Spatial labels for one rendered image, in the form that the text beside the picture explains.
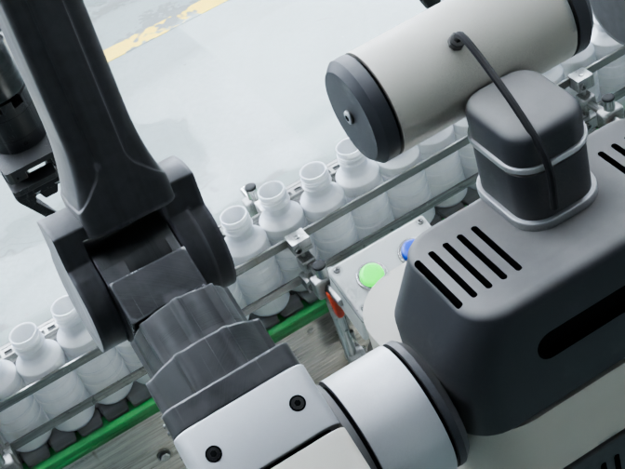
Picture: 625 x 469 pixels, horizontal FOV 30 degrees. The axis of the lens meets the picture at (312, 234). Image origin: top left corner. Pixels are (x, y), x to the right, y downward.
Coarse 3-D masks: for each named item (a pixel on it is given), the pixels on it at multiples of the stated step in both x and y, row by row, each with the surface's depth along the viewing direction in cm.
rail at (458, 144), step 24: (624, 48) 160; (456, 144) 155; (408, 168) 153; (384, 192) 153; (456, 192) 159; (336, 216) 151; (408, 216) 158; (360, 240) 156; (240, 264) 148; (288, 288) 154; (48, 336) 149; (120, 384) 149; (0, 408) 142; (72, 408) 148
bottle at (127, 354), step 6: (126, 342) 147; (120, 348) 148; (126, 348) 148; (132, 348) 148; (120, 354) 150; (126, 354) 149; (132, 354) 149; (126, 360) 150; (132, 360) 149; (138, 360) 149; (126, 366) 152; (132, 366) 150; (138, 366) 150; (144, 378) 152
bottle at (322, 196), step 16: (304, 176) 152; (320, 176) 149; (304, 192) 153; (320, 192) 150; (336, 192) 152; (304, 208) 152; (320, 208) 151; (336, 208) 151; (336, 224) 153; (352, 224) 156; (320, 240) 155; (336, 240) 155; (352, 240) 156; (320, 256) 158
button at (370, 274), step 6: (366, 264) 141; (372, 264) 141; (378, 264) 141; (366, 270) 140; (372, 270) 140; (378, 270) 140; (360, 276) 140; (366, 276) 140; (372, 276) 140; (378, 276) 140; (366, 282) 140; (372, 282) 140
